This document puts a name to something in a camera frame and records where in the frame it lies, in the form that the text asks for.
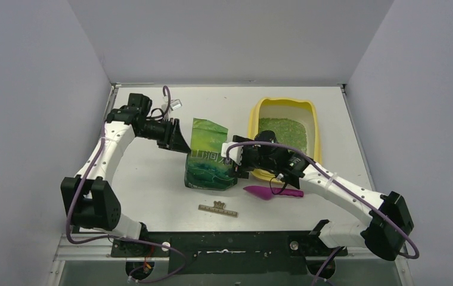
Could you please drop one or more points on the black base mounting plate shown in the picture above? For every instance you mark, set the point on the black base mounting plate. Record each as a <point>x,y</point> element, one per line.
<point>261,252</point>

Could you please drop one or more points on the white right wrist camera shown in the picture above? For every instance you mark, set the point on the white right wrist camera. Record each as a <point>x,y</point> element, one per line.
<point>231,152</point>

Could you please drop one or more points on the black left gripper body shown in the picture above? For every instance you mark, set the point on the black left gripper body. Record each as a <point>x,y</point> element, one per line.
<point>163,132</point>

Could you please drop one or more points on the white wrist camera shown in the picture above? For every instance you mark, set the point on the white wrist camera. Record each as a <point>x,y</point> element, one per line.
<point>172,105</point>
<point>231,152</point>

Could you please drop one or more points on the magenta plastic scoop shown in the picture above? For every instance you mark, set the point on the magenta plastic scoop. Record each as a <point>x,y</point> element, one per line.
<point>268,193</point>

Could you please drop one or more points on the yellow litter box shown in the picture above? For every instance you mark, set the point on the yellow litter box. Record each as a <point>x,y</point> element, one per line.
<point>302,111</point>

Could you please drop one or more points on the green cat litter bag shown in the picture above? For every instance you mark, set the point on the green cat litter bag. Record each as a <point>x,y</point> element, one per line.
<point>205,167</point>

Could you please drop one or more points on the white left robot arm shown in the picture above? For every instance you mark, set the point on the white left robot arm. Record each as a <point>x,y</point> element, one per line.
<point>88,197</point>

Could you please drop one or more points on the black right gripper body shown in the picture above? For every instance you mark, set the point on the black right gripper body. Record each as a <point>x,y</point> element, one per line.
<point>242,157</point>

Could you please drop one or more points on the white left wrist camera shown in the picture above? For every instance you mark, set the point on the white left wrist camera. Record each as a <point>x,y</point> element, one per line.
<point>172,105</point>

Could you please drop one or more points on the green litter granules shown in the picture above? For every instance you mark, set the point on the green litter granules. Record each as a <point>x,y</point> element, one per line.
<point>288,132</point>

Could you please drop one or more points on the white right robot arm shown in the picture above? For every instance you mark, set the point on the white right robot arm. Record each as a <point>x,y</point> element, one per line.
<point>383,221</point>

